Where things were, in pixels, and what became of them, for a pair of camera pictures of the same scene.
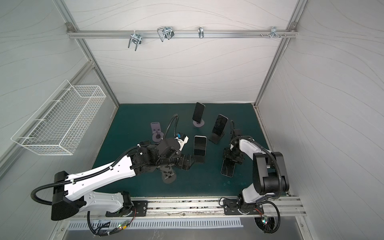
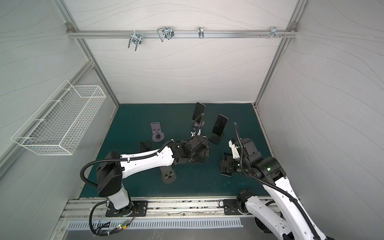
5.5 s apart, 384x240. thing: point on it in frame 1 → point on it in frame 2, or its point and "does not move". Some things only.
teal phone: [228, 167] does not move
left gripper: [187, 165] → [203, 153]
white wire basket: [60, 124] does not move
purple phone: [220, 124] does not move
